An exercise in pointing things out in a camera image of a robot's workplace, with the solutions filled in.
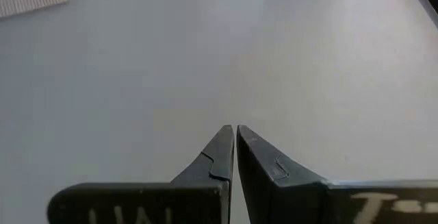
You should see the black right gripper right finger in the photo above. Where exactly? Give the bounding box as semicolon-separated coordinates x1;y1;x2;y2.
235;124;438;224

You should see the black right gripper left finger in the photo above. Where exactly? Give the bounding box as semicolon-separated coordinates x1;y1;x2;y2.
46;124;235;224

